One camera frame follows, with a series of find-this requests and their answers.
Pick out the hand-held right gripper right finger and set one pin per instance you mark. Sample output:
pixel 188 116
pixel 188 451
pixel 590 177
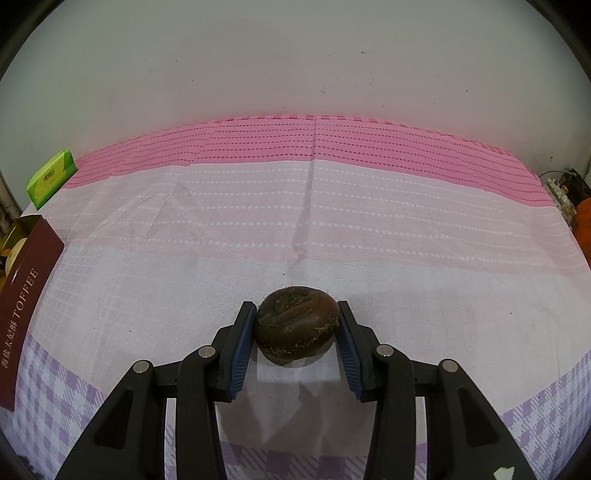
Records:
pixel 349 364

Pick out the pale yellow pear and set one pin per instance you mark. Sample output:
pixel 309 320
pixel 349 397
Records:
pixel 17 251

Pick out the dark red tin box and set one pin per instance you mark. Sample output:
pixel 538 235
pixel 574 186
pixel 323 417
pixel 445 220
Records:
pixel 27 314

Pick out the pale small clutter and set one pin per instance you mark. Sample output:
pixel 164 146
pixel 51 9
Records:
pixel 561 196

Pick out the white paper scrap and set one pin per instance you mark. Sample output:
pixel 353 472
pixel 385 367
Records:
pixel 503 474

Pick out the orange plastic bag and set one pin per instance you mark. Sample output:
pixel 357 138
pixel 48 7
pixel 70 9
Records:
pixel 585 230

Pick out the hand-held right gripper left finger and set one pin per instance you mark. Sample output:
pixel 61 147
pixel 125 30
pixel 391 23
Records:
pixel 242 360

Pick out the green tissue pack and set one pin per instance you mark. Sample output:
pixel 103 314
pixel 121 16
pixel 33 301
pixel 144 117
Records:
pixel 51 177

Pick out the dark brown passion fruit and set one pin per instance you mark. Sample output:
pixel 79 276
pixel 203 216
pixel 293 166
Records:
pixel 295 327

